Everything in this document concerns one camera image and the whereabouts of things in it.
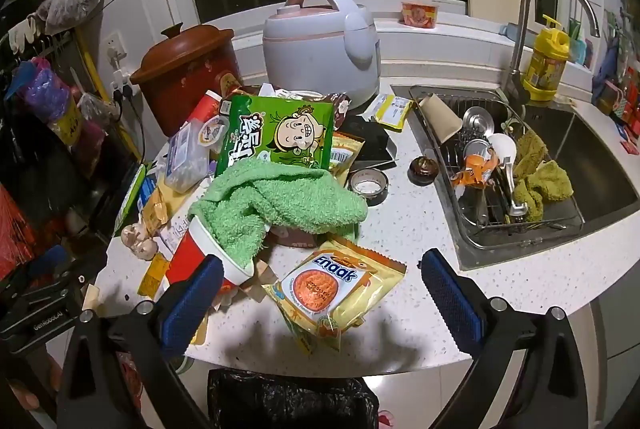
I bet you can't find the small brown round lid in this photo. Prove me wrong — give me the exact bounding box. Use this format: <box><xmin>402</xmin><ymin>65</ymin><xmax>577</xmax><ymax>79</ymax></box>
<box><xmin>409</xmin><ymin>158</ymin><xmax>440</xmax><ymax>185</ymax></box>

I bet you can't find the red instant noodle bowl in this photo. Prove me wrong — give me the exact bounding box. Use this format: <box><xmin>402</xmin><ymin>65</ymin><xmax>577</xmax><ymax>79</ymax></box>
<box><xmin>401</xmin><ymin>0</ymin><xmax>441</xmax><ymax>29</ymax></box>

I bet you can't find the steel kitchen sink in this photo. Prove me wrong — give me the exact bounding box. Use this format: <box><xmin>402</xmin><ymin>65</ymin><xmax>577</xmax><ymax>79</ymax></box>
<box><xmin>392</xmin><ymin>84</ymin><xmax>640</xmax><ymax>271</ymax></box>

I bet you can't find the red white paper cup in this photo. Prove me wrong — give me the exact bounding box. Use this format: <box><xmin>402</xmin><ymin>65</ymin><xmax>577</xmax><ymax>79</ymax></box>
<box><xmin>187</xmin><ymin>90</ymin><xmax>223</xmax><ymax>130</ymax></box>

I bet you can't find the wire dish rack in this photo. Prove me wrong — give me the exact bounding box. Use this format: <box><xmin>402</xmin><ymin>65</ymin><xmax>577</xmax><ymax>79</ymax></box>
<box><xmin>410</xmin><ymin>94</ymin><xmax>585</xmax><ymax>251</ymax></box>

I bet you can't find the olive green dish cloth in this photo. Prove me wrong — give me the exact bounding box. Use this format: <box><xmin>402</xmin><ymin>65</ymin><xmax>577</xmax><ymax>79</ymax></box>
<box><xmin>512</xmin><ymin>132</ymin><xmax>573</xmax><ymax>221</ymax></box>

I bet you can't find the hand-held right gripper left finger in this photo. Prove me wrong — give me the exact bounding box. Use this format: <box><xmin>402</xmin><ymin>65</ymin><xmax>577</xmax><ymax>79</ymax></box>
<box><xmin>56</xmin><ymin>253</ymin><xmax>226</xmax><ymax>429</ymax></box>

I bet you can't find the brown clay pot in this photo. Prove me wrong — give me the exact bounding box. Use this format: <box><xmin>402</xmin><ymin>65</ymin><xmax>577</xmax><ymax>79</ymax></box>
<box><xmin>131</xmin><ymin>23</ymin><xmax>246</xmax><ymax>135</ymax></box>

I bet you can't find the green terry towel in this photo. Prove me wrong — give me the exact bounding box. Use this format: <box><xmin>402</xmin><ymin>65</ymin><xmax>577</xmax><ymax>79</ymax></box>
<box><xmin>187</xmin><ymin>158</ymin><xmax>369</xmax><ymax>277</ymax></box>

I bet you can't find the row of colourful packets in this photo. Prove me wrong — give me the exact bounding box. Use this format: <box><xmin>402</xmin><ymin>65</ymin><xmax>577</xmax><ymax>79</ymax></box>
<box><xmin>592</xmin><ymin>0</ymin><xmax>640</xmax><ymax>155</ymax></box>

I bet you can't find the pale pink rice cooker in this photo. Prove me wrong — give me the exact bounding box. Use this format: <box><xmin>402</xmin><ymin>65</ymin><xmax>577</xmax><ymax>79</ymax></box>
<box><xmin>262</xmin><ymin>0</ymin><xmax>381</xmax><ymax>110</ymax></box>

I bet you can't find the green white carton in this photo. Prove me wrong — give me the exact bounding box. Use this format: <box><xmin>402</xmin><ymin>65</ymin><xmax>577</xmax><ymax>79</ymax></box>
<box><xmin>114</xmin><ymin>164</ymin><xmax>147</xmax><ymax>232</ymax></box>

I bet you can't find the red instant noodle cup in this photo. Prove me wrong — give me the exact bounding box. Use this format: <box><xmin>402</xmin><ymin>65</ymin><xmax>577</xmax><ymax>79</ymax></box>
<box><xmin>165</xmin><ymin>215</ymin><xmax>273</xmax><ymax>305</ymax></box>

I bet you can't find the small yellow sachet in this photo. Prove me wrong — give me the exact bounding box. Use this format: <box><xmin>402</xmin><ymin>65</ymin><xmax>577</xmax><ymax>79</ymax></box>
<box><xmin>137</xmin><ymin>254</ymin><xmax>171</xmax><ymax>300</ymax></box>

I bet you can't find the teal bottle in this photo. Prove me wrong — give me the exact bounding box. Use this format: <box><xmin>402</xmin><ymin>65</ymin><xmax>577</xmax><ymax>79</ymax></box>
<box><xmin>569</xmin><ymin>19</ymin><xmax>594</xmax><ymax>67</ymax></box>

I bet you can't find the tape roll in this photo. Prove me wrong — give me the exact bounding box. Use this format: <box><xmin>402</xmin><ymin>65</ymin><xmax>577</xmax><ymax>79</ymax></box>
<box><xmin>348</xmin><ymin>169</ymin><xmax>389</xmax><ymax>206</ymax></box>

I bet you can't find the green cartoon snack packet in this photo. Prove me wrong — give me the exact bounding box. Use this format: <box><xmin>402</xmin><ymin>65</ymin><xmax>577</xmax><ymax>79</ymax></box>
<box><xmin>215</xmin><ymin>93</ymin><xmax>335</xmax><ymax>177</ymax></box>

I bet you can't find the white glove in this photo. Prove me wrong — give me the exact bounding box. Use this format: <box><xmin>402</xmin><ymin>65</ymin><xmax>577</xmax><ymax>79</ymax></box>
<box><xmin>7</xmin><ymin>15</ymin><xmax>48</xmax><ymax>55</ymax></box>

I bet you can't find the purple hanging bag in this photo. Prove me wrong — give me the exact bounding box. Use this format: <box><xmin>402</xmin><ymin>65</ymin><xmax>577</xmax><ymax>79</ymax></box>
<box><xmin>22</xmin><ymin>59</ymin><xmax>83</xmax><ymax>141</ymax></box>

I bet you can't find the yellow white flat packet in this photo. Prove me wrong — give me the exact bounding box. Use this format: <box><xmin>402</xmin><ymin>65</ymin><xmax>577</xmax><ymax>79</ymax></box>
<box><xmin>370</xmin><ymin>93</ymin><xmax>413</xmax><ymax>131</ymax></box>

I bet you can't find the yellow brown snack packet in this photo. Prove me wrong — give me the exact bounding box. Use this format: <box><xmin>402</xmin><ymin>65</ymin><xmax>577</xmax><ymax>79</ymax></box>
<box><xmin>329</xmin><ymin>133</ymin><xmax>368</xmax><ymax>176</ymax></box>

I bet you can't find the grey hanging plastic bag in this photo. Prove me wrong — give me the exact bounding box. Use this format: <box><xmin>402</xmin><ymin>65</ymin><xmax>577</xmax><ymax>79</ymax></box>
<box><xmin>45</xmin><ymin>0</ymin><xmax>106</xmax><ymax>35</ymax></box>

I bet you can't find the white wall socket with plugs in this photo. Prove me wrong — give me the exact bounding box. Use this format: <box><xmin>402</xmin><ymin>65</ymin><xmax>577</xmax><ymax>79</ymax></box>
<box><xmin>106</xmin><ymin>33</ymin><xmax>137</xmax><ymax>101</ymax></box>

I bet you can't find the orange crumpled packet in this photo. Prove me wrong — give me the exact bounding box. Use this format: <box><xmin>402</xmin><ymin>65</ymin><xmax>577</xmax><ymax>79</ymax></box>
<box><xmin>452</xmin><ymin>152</ymin><xmax>497</xmax><ymax>188</ymax></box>

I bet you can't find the black trash bag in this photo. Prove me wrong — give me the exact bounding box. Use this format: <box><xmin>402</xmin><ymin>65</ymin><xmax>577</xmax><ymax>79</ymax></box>
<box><xmin>207</xmin><ymin>368</ymin><xmax>379</xmax><ymax>429</ymax></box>

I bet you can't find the brown paper cup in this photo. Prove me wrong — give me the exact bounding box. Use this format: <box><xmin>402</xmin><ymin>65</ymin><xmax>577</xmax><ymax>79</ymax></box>
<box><xmin>417</xmin><ymin>94</ymin><xmax>463</xmax><ymax>142</ymax></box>

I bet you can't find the yellow pump bottle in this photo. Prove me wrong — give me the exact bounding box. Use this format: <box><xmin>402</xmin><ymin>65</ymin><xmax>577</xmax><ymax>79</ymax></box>
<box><xmin>521</xmin><ymin>15</ymin><xmax>571</xmax><ymax>101</ymax></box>

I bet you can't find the steel sink faucet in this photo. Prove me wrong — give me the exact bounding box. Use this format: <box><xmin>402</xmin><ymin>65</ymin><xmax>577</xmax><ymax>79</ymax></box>
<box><xmin>502</xmin><ymin>0</ymin><xmax>601</xmax><ymax>102</ymax></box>

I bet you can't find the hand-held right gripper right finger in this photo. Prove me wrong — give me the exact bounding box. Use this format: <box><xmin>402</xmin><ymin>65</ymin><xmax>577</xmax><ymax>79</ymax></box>
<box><xmin>419</xmin><ymin>248</ymin><xmax>591</xmax><ymax>429</ymax></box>

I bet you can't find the black flat packet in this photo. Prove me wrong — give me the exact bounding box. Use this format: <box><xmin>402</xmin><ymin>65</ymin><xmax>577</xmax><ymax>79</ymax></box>
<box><xmin>340</xmin><ymin>115</ymin><xmax>398</xmax><ymax>170</ymax></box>

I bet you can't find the yellow biscuit snack packet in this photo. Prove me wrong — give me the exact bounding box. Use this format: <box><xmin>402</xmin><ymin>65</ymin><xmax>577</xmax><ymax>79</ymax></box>
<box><xmin>263</xmin><ymin>236</ymin><xmax>407</xmax><ymax>355</ymax></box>

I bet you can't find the clear plastic box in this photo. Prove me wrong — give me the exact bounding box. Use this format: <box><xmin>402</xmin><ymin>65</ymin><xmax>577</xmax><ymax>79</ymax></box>
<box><xmin>164</xmin><ymin>122</ymin><xmax>213</xmax><ymax>192</ymax></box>

